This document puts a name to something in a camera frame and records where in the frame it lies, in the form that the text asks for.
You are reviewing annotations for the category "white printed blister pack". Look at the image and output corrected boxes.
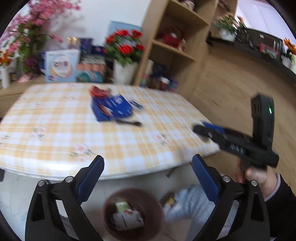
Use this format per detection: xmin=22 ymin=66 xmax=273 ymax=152
xmin=112 ymin=210 xmax=144 ymax=231

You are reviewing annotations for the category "black utensil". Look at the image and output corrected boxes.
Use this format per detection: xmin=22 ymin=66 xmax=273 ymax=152
xmin=115 ymin=120 xmax=142 ymax=126

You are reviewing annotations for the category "blue paper coffee bag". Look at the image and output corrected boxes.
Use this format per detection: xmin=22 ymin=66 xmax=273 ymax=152
xmin=91 ymin=94 xmax=133 ymax=121

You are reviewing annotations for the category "crushed red soda can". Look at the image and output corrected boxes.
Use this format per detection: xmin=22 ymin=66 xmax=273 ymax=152
xmin=89 ymin=85 xmax=111 ymax=98

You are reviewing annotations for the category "clear plastic floss box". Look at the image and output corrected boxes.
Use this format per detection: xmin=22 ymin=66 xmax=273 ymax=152
xmin=129 ymin=100 xmax=144 ymax=109

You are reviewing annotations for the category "brown plastic trash bin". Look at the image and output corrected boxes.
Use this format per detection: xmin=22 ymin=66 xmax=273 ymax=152
xmin=102 ymin=188 xmax=164 ymax=240

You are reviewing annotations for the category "person's right hand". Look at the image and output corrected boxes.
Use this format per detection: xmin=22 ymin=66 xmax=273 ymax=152
xmin=234 ymin=167 xmax=280 ymax=201

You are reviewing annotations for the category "grey fluffy slipper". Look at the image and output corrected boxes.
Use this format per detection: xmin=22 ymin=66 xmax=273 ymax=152
xmin=162 ymin=185 xmax=216 ymax=241

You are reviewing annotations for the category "plaid floral tablecloth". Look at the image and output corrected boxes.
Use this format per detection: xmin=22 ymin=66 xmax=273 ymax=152
xmin=1 ymin=83 xmax=219 ymax=180

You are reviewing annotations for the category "red white paper cup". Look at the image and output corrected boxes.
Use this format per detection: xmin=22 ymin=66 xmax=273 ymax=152
xmin=159 ymin=77 xmax=170 ymax=91

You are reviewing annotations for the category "stack of pastel cups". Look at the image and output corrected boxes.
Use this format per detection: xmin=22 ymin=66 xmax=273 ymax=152
xmin=140 ymin=59 xmax=154 ymax=87

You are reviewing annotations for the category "pink roses white pot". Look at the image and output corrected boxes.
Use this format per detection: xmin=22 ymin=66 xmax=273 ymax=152
xmin=214 ymin=13 xmax=246 ymax=42

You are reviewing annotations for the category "teal patterned gift box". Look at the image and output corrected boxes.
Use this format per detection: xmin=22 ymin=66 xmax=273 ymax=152
xmin=76 ymin=62 xmax=106 ymax=83

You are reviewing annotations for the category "wooden shelf unit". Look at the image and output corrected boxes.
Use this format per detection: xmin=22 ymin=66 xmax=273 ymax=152
xmin=133 ymin=1 xmax=218 ymax=98

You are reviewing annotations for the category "white probiotic box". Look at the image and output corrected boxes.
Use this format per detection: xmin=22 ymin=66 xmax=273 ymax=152
xmin=45 ymin=49 xmax=80 ymax=83

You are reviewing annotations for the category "red rose bouquet white vase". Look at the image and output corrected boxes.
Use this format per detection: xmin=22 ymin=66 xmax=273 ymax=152
xmin=104 ymin=29 xmax=144 ymax=85

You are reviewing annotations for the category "orange flowers white vase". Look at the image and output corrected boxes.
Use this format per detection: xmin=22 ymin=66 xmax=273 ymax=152
xmin=1 ymin=51 xmax=11 ymax=89

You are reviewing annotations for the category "light blue flat box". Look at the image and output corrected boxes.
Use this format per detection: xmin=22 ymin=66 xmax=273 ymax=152
xmin=107 ymin=21 xmax=142 ymax=36

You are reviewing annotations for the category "pink blossom artificial plant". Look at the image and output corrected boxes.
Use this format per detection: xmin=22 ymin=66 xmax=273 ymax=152
xmin=1 ymin=0 xmax=81 ymax=74

